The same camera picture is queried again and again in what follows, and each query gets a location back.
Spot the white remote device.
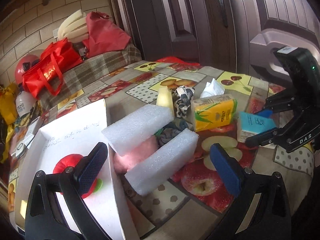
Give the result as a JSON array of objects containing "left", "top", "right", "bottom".
[{"left": 10, "top": 140, "right": 28, "bottom": 158}]

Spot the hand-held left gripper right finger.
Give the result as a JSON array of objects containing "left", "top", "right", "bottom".
[{"left": 209, "top": 143, "right": 292, "bottom": 240}]

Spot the red packet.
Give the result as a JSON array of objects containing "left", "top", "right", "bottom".
[{"left": 155, "top": 57, "right": 200, "bottom": 67}]

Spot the yellow sponge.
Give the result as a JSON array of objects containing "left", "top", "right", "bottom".
[{"left": 157, "top": 87, "right": 174, "bottom": 110}]

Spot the blue tissue pack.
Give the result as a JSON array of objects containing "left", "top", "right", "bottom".
[{"left": 236, "top": 111, "right": 277, "bottom": 143}]

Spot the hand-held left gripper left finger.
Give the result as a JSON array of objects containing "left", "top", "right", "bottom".
[{"left": 25, "top": 142, "right": 113, "bottom": 240}]

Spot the fruit print tablecloth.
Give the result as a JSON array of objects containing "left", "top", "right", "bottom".
[{"left": 7, "top": 60, "right": 315, "bottom": 240}]

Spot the red plush apple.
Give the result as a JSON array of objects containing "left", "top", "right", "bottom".
[{"left": 52, "top": 154, "right": 104, "bottom": 199}]

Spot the white foam block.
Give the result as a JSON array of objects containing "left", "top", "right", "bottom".
[
  {"left": 101, "top": 104, "right": 175, "bottom": 156},
  {"left": 124, "top": 128, "right": 200, "bottom": 196}
]

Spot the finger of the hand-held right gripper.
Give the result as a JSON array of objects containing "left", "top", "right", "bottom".
[
  {"left": 244, "top": 127, "right": 288, "bottom": 148},
  {"left": 255, "top": 89, "right": 302, "bottom": 119}
]

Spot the cream foam cushion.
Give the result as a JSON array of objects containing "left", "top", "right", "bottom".
[{"left": 58, "top": 8, "right": 90, "bottom": 43}]

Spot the plaid cloth cover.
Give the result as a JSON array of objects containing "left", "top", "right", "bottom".
[{"left": 37, "top": 42, "right": 142, "bottom": 110}]

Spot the red helmet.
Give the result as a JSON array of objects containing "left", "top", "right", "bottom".
[{"left": 14, "top": 49, "right": 50, "bottom": 84}]

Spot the yellow bag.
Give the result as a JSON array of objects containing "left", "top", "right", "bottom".
[{"left": 0, "top": 82, "right": 19, "bottom": 125}]

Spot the red tote bag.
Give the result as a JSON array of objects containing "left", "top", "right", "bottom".
[{"left": 22, "top": 38, "right": 84, "bottom": 99}]

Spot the red cloth bag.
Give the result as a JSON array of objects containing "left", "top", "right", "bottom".
[{"left": 82, "top": 11, "right": 132, "bottom": 58}]

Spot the white cardboard box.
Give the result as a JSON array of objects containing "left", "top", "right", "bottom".
[{"left": 15, "top": 99, "right": 140, "bottom": 240}]

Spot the yellow tissue pack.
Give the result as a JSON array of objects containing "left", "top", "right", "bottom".
[{"left": 191, "top": 78, "right": 238, "bottom": 132}]

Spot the dark knotted rope toy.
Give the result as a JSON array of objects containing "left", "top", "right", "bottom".
[{"left": 154, "top": 121, "right": 190, "bottom": 147}]

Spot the pink plush toy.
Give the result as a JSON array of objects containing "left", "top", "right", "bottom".
[{"left": 113, "top": 132, "right": 163, "bottom": 174}]

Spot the dark door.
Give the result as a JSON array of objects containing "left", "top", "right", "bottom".
[{"left": 105, "top": 0, "right": 320, "bottom": 100}]

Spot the black and white patterned cloth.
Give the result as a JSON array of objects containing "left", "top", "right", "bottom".
[{"left": 172, "top": 86, "right": 195, "bottom": 118}]

